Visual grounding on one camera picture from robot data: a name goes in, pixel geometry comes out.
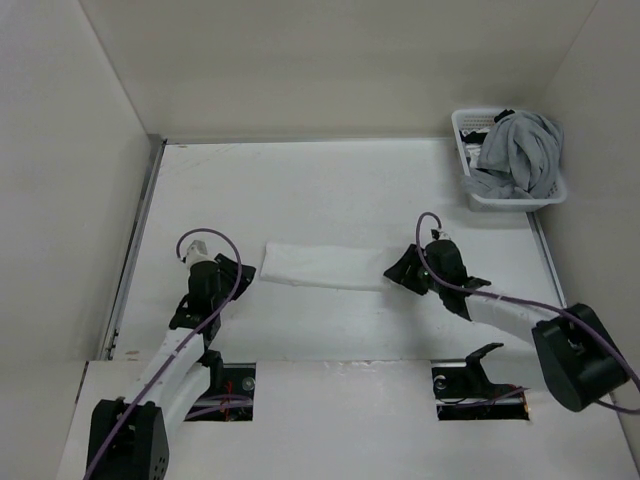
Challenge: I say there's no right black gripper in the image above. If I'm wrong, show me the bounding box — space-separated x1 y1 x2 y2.
383 243 445 296

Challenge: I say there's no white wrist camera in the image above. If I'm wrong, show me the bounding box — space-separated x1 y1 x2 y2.
431 228 451 241
183 240 213 269

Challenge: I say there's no white tank top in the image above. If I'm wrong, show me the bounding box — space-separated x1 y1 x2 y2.
260 242 402 291

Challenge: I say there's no white plastic laundry basket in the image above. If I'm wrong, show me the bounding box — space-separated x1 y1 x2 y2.
451 107 568 212

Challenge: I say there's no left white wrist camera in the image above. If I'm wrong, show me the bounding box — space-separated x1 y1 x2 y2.
183 240 213 269

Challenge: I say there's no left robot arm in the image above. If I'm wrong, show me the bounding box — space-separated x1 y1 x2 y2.
84 247 256 479

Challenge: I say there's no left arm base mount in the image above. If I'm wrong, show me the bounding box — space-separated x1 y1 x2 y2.
186 363 257 422

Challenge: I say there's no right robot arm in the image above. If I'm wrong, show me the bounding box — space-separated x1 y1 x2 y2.
383 239 639 412

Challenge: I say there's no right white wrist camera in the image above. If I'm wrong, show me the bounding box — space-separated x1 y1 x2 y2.
431 228 451 241

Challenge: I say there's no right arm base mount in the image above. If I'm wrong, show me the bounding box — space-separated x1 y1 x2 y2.
431 342 530 421

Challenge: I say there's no right metal table rail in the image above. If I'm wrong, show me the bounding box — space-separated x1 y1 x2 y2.
527 212 567 307

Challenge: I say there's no black tank top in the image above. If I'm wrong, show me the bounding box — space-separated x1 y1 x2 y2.
459 109 515 145

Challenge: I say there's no left metal table rail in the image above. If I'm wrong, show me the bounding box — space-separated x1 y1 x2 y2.
97 134 167 360

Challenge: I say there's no metal table rail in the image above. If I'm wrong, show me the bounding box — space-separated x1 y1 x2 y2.
527 212 567 307
97 134 167 360

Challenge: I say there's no grey tank top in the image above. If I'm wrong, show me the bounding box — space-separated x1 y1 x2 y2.
464 111 564 200

